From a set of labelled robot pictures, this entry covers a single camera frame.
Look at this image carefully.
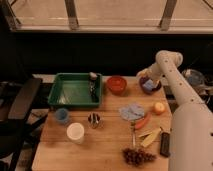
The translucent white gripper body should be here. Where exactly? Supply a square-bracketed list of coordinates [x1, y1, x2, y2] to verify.
[136, 67, 162, 87]

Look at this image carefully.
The blue sponge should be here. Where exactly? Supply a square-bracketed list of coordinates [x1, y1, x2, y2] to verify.
[142, 80, 155, 92]

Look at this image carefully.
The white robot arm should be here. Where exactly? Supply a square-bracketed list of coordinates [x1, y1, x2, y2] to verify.
[138, 50, 213, 171]

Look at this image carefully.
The metal cup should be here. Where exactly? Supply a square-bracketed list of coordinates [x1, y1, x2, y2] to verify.
[88, 113, 100, 129]

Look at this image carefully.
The white plastic cup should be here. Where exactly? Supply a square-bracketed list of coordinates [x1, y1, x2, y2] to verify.
[66, 123, 85, 144]

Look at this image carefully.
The blue plastic cup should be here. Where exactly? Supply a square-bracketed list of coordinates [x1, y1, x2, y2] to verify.
[54, 108, 69, 124]

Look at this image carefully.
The purple bowl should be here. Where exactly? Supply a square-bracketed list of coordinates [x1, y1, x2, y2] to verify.
[139, 77, 161, 95]

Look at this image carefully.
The red yellow apple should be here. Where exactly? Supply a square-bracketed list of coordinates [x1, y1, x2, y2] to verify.
[153, 102, 166, 115]

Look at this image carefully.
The red bowl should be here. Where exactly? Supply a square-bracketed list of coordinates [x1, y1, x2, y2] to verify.
[106, 75, 127, 95]

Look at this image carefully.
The grey lidded container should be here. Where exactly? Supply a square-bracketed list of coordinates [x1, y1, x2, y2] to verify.
[182, 69, 204, 87]

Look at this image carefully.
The blue crumpled cloth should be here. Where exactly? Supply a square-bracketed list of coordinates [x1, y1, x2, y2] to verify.
[119, 103, 145, 121]

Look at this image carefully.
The orange carrot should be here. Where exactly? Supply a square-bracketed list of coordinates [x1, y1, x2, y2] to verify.
[135, 113, 151, 130]

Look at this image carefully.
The metal spoon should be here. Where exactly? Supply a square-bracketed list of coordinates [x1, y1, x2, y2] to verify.
[131, 121, 136, 149]

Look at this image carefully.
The metal utensil in tray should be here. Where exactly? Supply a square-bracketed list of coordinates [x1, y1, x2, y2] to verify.
[89, 72, 98, 102]

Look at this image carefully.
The black remote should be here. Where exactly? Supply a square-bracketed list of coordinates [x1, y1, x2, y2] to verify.
[160, 132, 170, 157]

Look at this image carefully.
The yellow banana piece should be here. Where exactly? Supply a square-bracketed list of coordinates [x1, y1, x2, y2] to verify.
[139, 127, 161, 148]

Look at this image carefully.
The green plastic tray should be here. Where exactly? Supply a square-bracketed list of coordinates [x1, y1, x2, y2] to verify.
[48, 73, 103, 108]

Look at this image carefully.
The purple grape bunch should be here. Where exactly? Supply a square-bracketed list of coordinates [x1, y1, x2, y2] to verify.
[122, 148, 156, 167]

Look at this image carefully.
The black office chair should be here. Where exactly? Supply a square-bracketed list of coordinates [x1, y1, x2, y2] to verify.
[0, 78, 47, 171]

